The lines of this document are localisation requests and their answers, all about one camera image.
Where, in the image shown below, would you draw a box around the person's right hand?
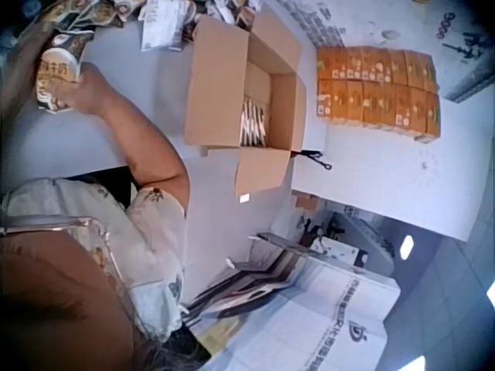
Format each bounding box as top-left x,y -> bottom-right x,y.
60,63 -> 114,117

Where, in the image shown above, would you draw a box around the white instant noodle cup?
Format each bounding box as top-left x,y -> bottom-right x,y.
35,47 -> 82,114

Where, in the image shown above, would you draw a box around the heap of instant noodle cups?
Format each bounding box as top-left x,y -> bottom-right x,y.
40,0 -> 268,59

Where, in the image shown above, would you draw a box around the white sachet packets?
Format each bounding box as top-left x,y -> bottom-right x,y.
140,9 -> 187,53

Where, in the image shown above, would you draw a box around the open brown cardboard box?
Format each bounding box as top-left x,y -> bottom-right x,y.
183,3 -> 310,199

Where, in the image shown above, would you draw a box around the row of packets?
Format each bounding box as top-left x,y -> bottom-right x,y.
238,96 -> 272,148

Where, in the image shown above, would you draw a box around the black hand tool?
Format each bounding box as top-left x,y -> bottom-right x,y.
295,149 -> 333,172

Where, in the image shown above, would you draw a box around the heap of flattened cartons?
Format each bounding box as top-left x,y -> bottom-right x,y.
180,231 -> 310,322

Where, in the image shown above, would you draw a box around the small brown carton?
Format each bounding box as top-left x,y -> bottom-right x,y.
295,191 -> 328,213

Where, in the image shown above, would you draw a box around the block of orange boxes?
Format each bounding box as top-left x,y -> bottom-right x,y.
316,46 -> 442,145

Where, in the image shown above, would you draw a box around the white printed board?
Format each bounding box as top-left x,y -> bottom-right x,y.
193,247 -> 400,371

